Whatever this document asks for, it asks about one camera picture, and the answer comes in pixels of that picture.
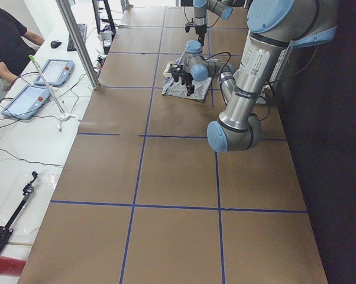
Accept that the black clamp tool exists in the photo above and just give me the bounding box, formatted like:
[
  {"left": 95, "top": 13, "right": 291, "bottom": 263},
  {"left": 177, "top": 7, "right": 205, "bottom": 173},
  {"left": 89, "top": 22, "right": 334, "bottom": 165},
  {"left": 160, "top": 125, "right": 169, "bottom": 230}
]
[{"left": 0, "top": 171, "right": 38, "bottom": 254}]

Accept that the black computer mouse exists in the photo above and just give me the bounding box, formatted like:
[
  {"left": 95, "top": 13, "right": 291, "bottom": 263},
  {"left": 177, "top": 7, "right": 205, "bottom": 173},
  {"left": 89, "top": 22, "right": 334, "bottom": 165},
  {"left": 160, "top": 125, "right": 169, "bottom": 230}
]
[{"left": 50, "top": 40, "right": 62, "bottom": 49}]

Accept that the long metal rod tool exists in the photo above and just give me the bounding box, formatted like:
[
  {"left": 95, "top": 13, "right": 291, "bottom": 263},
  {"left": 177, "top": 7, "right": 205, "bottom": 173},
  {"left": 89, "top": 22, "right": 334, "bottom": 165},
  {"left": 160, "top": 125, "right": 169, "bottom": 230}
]
[{"left": 28, "top": 54, "right": 80, "bottom": 133}]

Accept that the aluminium frame post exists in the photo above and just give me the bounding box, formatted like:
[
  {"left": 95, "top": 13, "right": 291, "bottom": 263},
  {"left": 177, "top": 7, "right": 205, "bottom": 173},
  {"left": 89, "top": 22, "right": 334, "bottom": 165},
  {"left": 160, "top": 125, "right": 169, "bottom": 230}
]
[{"left": 56, "top": 0, "right": 100, "bottom": 90}]

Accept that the black keyboard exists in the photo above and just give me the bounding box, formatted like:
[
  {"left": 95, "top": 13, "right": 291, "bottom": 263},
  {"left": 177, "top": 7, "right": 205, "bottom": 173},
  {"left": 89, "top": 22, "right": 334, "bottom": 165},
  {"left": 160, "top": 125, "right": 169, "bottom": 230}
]
[{"left": 66, "top": 22, "right": 88, "bottom": 53}]

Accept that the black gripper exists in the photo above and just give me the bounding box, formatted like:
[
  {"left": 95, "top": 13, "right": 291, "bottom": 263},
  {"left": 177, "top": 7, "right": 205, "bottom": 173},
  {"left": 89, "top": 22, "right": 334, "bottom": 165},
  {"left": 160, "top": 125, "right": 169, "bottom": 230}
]
[
  {"left": 195, "top": 25, "right": 206, "bottom": 47},
  {"left": 180, "top": 70, "right": 195, "bottom": 96}
]

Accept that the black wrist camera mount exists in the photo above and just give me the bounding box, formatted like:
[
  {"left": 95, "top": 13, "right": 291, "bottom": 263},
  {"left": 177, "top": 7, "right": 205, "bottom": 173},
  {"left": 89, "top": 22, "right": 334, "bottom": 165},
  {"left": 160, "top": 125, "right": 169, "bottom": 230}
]
[
  {"left": 169, "top": 66, "right": 185, "bottom": 82},
  {"left": 185, "top": 18, "right": 196, "bottom": 33}
]

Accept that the lower teach pendant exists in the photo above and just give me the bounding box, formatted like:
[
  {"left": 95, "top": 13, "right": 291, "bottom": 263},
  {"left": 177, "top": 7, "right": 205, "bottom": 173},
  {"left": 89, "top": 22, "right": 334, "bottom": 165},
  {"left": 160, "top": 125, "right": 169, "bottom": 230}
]
[{"left": 1, "top": 85, "right": 50, "bottom": 120}]

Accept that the upper teach pendant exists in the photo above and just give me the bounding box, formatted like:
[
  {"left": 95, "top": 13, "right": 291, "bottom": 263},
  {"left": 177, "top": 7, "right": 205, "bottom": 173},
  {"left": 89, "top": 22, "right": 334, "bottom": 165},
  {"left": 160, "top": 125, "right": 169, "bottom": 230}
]
[{"left": 41, "top": 59, "right": 75, "bottom": 87}]

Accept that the person in black shirt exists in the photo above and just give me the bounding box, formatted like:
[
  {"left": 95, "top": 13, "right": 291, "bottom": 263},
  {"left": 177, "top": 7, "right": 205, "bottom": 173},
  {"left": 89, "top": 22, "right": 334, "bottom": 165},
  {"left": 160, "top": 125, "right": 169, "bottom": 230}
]
[{"left": 0, "top": 8, "right": 44, "bottom": 91}]

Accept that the red cylinder object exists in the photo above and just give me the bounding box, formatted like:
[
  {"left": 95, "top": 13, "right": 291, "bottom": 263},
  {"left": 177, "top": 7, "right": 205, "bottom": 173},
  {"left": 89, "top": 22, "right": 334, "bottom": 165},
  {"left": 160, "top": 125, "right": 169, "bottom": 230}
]
[{"left": 0, "top": 255, "right": 26, "bottom": 277}]

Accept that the navy white striped polo shirt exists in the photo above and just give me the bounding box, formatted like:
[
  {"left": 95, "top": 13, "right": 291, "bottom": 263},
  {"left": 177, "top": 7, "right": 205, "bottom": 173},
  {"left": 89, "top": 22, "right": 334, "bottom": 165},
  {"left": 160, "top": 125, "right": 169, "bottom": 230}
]
[{"left": 161, "top": 52, "right": 212, "bottom": 102}]

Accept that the teach pendant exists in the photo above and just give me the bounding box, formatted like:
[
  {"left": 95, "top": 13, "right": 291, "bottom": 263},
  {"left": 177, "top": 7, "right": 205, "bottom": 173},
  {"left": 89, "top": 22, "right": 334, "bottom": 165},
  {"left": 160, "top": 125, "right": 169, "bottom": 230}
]
[
  {"left": 1, "top": 85, "right": 50, "bottom": 120},
  {"left": 41, "top": 59, "right": 75, "bottom": 87}
]

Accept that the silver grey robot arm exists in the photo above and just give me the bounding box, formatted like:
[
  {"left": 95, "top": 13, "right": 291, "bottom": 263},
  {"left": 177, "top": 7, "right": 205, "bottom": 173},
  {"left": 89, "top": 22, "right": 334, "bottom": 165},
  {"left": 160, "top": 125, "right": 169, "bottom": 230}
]
[
  {"left": 186, "top": 0, "right": 233, "bottom": 46},
  {"left": 174, "top": 1, "right": 339, "bottom": 153}
]

